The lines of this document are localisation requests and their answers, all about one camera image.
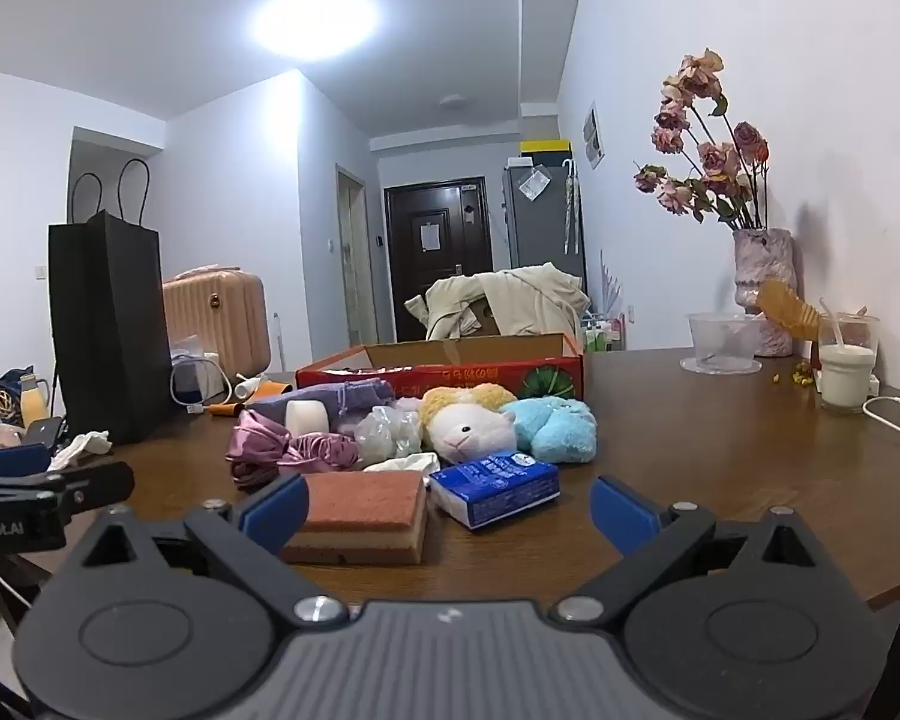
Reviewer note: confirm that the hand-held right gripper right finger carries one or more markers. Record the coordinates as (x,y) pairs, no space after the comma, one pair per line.
(622,514)

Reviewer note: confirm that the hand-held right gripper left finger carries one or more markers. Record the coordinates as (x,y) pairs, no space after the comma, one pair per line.
(274,514)

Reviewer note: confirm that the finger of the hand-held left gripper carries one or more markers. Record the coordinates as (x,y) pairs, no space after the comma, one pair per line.
(7,460)
(94,484)

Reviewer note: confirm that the purple item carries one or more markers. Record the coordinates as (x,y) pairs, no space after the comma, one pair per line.
(259,442)

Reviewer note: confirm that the reddish brown sponge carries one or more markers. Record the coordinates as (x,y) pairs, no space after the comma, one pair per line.
(360,502)

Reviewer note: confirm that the white soft block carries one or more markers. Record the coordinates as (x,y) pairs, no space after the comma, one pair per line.
(307,416)

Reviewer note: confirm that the light blue plush toy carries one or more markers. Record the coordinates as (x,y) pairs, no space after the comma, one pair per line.
(555,427)

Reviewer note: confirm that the blue tissue pack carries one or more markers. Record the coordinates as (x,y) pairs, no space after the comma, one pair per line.
(495,487)

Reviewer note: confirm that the clear plastic bag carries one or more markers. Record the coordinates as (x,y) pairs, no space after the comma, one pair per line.
(386,431)

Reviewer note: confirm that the yellow and white sheep plush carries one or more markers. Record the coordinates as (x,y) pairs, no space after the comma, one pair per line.
(465,427)

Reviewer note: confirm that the red cardboard box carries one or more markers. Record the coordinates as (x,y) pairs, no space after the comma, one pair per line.
(450,377)

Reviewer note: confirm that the crumpled white tissue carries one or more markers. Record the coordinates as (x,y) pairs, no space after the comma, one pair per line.
(82,448)

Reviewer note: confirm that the orange flat item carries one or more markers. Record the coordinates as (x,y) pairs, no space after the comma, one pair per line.
(270,391)

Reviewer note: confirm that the white handheld device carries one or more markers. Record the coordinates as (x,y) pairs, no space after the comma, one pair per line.
(247,385)

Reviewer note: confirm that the white paper napkin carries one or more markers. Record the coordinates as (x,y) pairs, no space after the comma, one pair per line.
(405,463)

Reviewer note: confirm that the white desktop device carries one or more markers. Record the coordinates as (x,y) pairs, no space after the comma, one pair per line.
(195,375)

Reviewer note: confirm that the black paper bag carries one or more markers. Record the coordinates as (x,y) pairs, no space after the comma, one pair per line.
(109,330)

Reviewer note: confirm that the rack of bottles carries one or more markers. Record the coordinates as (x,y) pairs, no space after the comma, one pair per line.
(604,331)

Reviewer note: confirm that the clear plastic bowl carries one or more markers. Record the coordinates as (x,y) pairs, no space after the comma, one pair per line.
(720,345)

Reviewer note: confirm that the pink ribbed suitcase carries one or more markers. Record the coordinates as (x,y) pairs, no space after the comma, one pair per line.
(217,315)

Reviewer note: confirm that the small yellow candies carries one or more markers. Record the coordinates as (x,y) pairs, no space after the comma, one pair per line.
(799,373)

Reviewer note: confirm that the beige coat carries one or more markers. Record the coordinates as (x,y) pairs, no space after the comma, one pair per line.
(525,300)

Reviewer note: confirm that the clear cup of milk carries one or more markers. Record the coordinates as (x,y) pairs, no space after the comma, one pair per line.
(846,379)

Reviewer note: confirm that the light wooden inner door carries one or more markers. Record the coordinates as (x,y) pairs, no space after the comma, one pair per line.
(356,262)

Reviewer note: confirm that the dark brown entrance door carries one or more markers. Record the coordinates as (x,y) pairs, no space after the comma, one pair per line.
(405,277)

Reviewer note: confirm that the pink textured vase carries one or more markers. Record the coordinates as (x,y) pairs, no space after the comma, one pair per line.
(765,270)

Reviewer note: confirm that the grey refrigerator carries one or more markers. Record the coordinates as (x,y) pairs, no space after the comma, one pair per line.
(540,232)

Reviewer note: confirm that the white folded umbrella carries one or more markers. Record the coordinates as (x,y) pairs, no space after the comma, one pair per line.
(569,210)

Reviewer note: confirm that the white paper door note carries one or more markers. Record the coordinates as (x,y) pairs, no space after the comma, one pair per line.
(429,234)

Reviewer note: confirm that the paper sheet on refrigerator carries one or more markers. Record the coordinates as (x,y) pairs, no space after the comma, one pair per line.
(534,184)

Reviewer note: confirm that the dried pink flowers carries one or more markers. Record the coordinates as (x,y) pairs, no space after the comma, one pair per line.
(709,161)

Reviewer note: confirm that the yellow box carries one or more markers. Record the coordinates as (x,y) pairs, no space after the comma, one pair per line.
(546,148)

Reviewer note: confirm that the round ceiling light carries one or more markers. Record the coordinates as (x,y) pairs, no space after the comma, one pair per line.
(315,22)

